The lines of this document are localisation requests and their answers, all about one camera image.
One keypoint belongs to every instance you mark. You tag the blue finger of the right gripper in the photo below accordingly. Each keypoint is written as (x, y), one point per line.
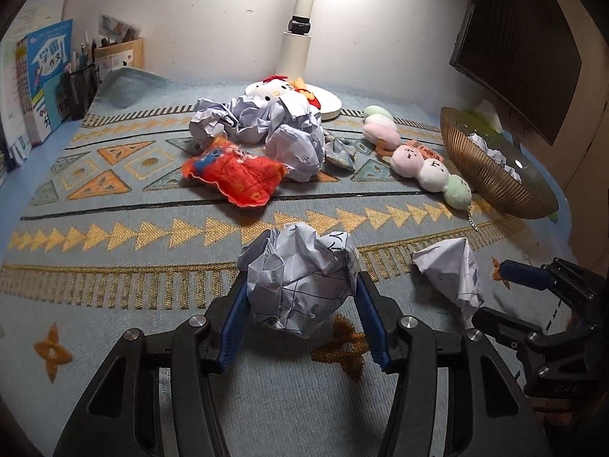
(506, 330)
(537, 278)

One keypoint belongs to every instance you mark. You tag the lower dango plush skewer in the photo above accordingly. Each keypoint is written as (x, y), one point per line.
(433, 176)

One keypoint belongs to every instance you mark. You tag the hello kitty plush toy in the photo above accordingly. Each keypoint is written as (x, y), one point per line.
(276, 85)

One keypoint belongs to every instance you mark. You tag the amber ribbed glass bowl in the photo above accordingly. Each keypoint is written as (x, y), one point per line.
(529, 197)

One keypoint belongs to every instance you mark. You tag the black mesh pen holder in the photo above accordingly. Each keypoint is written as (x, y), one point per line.
(81, 88)

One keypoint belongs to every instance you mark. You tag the large paper pile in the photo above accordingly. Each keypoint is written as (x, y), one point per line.
(288, 126)

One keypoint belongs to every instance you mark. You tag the cardboard pen box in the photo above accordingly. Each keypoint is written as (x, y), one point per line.
(130, 54)

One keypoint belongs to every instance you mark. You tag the black wall monitor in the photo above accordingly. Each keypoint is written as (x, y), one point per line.
(524, 51)

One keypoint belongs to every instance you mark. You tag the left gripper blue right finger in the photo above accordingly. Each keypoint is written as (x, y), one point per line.
(375, 313)

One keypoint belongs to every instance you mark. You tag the small checked cloth pouch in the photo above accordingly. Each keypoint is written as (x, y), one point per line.
(339, 154)

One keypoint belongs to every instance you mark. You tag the dango plush skewer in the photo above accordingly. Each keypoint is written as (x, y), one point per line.
(379, 128)
(433, 176)

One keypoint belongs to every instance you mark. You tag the upper dango plush skewer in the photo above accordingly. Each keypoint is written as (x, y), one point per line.
(379, 128)

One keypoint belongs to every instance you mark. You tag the crumpled paper in bowl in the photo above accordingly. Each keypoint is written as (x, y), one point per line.
(495, 155)

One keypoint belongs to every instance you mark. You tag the red snack bag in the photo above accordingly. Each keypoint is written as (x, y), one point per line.
(246, 180)

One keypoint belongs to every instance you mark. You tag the blue cover book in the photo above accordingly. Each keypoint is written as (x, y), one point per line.
(41, 59)

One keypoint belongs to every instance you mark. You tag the white paper ball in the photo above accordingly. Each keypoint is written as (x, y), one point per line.
(297, 278)

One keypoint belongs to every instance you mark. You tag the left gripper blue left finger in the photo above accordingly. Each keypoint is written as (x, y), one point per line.
(234, 326)

